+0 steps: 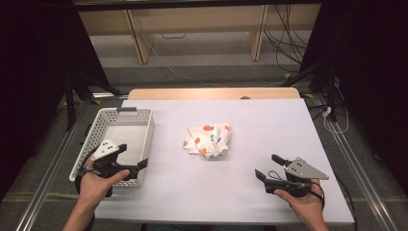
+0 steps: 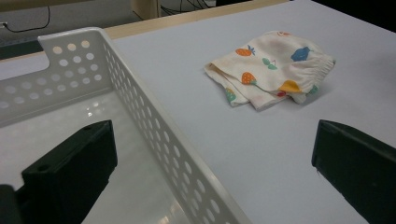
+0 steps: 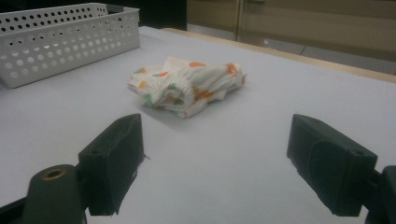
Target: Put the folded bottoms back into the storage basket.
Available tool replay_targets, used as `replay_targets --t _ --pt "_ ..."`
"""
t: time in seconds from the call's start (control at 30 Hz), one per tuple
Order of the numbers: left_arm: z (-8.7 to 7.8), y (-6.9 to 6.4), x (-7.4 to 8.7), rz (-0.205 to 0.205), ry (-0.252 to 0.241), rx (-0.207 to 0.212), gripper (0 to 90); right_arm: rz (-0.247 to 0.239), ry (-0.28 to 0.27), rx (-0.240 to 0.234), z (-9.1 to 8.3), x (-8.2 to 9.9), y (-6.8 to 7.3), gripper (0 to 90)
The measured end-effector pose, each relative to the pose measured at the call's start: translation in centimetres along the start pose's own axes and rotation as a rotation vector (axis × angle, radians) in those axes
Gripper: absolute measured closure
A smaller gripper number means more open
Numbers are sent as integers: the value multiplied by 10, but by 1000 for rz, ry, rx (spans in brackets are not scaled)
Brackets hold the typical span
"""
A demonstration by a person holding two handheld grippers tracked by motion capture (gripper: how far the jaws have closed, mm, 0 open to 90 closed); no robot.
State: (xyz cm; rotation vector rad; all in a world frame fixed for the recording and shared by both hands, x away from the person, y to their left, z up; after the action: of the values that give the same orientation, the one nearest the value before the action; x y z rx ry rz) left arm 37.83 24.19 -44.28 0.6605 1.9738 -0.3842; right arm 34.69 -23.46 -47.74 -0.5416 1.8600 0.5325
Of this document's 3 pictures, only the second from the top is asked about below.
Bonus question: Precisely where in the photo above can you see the fruit print white shorts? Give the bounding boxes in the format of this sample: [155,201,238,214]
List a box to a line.
[204,30,336,112]

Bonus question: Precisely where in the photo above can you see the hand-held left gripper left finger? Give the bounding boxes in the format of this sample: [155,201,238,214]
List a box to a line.
[21,119,119,224]

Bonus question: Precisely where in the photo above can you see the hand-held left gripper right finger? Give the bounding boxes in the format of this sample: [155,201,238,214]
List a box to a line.
[311,119,396,224]

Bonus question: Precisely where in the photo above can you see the black cable bundle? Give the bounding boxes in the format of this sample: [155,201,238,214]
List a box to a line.
[160,0,217,16]

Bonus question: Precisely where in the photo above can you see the hanging black cable loop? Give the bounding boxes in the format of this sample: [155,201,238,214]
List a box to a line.
[2,5,51,34]

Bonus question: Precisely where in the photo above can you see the white perforated plastic basket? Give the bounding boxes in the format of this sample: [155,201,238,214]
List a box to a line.
[0,26,253,224]

